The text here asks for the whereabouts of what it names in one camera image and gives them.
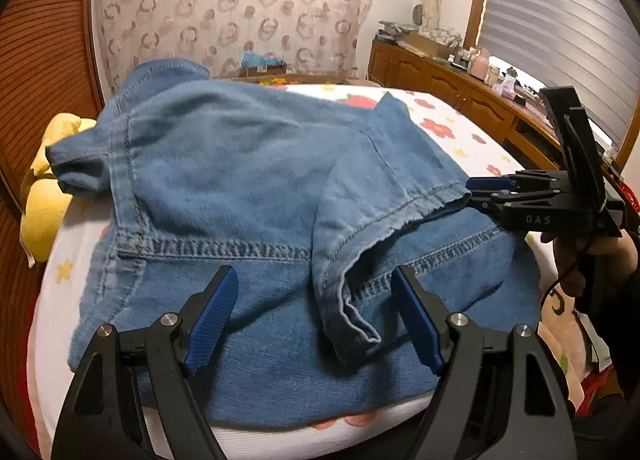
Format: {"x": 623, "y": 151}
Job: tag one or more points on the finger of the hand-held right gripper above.
{"x": 487, "y": 203}
{"x": 487, "y": 183}

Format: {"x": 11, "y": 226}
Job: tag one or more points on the wooden sideboard cabinet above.
{"x": 440, "y": 85}

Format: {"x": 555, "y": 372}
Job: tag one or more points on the open cardboard box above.
{"x": 425, "y": 44}

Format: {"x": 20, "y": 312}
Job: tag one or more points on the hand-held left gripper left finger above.
{"x": 212, "y": 320}

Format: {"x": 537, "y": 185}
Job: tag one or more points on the wooden window frame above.
{"x": 477, "y": 0}

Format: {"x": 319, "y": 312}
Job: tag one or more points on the person's right hand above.
{"x": 565, "y": 260}

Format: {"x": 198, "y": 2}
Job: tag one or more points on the pink plastic bag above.
{"x": 504, "y": 89}

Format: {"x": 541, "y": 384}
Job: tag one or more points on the grey striped window blind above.
{"x": 560, "y": 15}

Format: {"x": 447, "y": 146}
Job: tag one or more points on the floral fabric bundle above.
{"x": 442, "y": 35}

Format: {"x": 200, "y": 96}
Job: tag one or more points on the blue denim pants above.
{"x": 225, "y": 165}

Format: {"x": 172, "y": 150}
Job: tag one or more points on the small cardboard box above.
{"x": 265, "y": 72}

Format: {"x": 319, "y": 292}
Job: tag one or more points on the white flower-print mattress pad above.
{"x": 450, "y": 130}

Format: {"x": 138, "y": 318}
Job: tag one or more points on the small round mirror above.
{"x": 417, "y": 15}

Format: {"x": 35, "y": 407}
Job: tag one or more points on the blue cloth bundle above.
{"x": 262, "y": 60}

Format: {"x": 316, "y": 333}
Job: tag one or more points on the yellow plush toy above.
{"x": 45, "y": 210}

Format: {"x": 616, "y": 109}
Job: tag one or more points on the pink bottle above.
{"x": 480, "y": 65}

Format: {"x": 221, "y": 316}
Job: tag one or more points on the green-capped bottle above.
{"x": 511, "y": 74}

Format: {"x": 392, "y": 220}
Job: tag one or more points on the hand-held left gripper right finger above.
{"x": 420, "y": 325}

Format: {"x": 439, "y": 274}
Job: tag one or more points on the brown louvered wooden wardrobe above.
{"x": 45, "y": 40}

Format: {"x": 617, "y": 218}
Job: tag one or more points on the stack of papers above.
{"x": 395, "y": 30}

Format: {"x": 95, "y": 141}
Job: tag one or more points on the colourful floral bed sheet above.
{"x": 555, "y": 340}

